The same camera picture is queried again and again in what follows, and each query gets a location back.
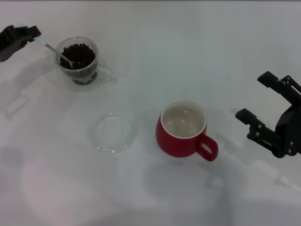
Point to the red mug with white interior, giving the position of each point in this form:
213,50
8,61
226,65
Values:
174,146

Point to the clear glass saucer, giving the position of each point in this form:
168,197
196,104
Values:
113,144

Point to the clear double-wall glass cup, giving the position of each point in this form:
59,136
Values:
68,83

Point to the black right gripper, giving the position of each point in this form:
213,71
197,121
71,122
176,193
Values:
290,131

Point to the dark coffee beans pile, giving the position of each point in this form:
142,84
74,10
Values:
81,55

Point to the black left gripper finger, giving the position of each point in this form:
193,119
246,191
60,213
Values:
34,31
11,34

